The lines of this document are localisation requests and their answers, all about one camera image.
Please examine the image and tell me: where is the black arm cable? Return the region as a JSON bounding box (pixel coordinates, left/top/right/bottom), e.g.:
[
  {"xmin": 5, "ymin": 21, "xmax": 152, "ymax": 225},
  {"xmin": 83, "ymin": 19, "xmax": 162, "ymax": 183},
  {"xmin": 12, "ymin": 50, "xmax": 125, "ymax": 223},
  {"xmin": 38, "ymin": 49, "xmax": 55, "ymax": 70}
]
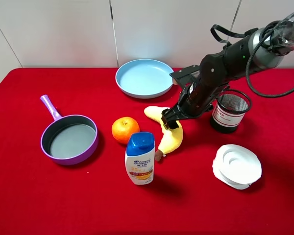
[{"xmin": 210, "ymin": 19, "xmax": 294, "ymax": 97}]

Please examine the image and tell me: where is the white blue shampoo bottle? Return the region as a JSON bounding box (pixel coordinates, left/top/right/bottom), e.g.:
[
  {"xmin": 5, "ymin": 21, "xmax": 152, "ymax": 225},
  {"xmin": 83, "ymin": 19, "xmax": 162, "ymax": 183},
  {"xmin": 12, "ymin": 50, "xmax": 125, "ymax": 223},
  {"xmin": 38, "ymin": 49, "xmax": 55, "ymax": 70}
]
[{"xmin": 125, "ymin": 132, "xmax": 155, "ymax": 185}]

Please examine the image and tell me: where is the white round lid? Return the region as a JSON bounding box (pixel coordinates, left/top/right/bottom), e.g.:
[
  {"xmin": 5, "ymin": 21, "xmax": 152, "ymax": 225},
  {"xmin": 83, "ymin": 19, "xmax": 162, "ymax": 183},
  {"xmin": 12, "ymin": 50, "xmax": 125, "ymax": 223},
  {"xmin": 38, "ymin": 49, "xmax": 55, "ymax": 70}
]
[{"xmin": 212, "ymin": 144, "xmax": 262, "ymax": 190}]

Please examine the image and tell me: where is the orange fruit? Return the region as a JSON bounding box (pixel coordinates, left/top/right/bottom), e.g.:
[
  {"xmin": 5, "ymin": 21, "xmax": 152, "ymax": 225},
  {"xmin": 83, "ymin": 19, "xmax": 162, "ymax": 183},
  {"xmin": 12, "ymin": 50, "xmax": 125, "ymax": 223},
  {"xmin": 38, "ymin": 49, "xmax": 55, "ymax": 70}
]
[{"xmin": 112, "ymin": 117, "xmax": 140, "ymax": 144}]

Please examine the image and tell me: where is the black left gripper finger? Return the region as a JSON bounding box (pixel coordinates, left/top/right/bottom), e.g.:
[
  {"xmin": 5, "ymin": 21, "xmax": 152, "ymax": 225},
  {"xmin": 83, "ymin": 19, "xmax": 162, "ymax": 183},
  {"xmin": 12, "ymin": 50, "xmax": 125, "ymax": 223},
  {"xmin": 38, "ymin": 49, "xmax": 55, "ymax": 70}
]
[{"xmin": 161, "ymin": 107, "xmax": 180, "ymax": 125}]

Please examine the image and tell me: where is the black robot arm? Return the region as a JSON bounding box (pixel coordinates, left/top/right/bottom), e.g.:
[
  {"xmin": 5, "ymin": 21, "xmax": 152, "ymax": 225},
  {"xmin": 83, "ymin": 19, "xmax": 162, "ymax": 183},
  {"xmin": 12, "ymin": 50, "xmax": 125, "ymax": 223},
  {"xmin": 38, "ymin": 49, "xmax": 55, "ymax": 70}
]
[{"xmin": 161, "ymin": 12, "xmax": 294, "ymax": 129}]

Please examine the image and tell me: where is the black mesh pen holder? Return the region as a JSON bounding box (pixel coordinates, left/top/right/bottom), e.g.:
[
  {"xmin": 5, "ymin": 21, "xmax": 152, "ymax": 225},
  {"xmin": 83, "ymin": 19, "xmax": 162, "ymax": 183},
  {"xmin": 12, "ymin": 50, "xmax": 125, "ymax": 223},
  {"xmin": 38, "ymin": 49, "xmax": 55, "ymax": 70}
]
[{"xmin": 210, "ymin": 89, "xmax": 251, "ymax": 134}]

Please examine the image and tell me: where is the light blue plate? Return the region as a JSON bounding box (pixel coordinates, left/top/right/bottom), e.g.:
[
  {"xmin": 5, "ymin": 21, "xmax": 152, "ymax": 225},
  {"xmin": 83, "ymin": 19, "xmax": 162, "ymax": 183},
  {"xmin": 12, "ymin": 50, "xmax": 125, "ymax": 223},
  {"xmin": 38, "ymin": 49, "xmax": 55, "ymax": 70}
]
[{"xmin": 115, "ymin": 59, "xmax": 173, "ymax": 99}]

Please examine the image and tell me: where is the purple frying pan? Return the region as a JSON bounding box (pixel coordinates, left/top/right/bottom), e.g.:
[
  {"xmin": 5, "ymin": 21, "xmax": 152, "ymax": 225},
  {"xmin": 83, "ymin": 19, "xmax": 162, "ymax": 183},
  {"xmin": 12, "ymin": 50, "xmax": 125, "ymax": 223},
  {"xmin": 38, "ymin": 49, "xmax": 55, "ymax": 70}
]
[{"xmin": 40, "ymin": 95, "xmax": 99, "ymax": 165}]

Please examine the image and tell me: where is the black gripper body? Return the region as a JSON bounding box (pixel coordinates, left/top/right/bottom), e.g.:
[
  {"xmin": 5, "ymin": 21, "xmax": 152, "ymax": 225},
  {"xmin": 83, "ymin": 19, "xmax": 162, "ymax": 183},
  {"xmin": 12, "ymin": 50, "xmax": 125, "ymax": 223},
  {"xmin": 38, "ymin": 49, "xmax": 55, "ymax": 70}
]
[{"xmin": 169, "ymin": 64, "xmax": 228, "ymax": 120}]

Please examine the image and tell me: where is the red tablecloth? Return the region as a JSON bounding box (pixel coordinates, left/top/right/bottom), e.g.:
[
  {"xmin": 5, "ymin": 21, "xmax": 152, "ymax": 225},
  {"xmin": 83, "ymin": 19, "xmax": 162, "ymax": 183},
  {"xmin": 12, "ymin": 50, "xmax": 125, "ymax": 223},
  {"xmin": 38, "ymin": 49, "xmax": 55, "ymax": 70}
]
[{"xmin": 0, "ymin": 68, "xmax": 294, "ymax": 235}]

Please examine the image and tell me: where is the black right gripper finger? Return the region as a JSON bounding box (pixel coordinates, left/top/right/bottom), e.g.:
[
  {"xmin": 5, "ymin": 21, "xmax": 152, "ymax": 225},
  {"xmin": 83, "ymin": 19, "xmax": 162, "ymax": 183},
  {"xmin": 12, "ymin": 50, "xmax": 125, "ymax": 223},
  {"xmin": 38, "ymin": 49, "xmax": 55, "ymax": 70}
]
[{"xmin": 166, "ymin": 117, "xmax": 179, "ymax": 129}]

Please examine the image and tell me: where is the yellow plush banana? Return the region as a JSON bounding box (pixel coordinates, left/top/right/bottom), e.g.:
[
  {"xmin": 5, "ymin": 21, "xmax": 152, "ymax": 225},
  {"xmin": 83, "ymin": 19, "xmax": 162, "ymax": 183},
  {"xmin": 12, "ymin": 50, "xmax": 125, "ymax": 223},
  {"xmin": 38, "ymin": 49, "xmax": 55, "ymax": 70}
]
[{"xmin": 144, "ymin": 106, "xmax": 183, "ymax": 162}]

